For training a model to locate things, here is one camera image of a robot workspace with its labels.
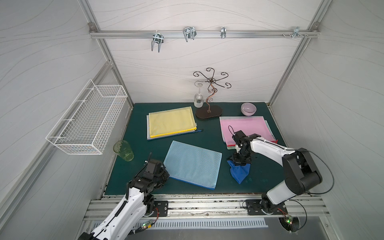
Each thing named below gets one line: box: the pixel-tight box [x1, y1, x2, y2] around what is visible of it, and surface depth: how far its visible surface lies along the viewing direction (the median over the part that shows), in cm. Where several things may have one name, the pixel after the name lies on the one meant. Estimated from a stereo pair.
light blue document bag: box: [163, 140, 222, 190], surface depth 90 cm
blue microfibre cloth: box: [226, 160, 251, 185], surface depth 84 cm
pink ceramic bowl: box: [240, 102, 257, 116], surface depth 114 cm
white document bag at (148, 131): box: [146, 114, 204, 141], surface depth 106 cm
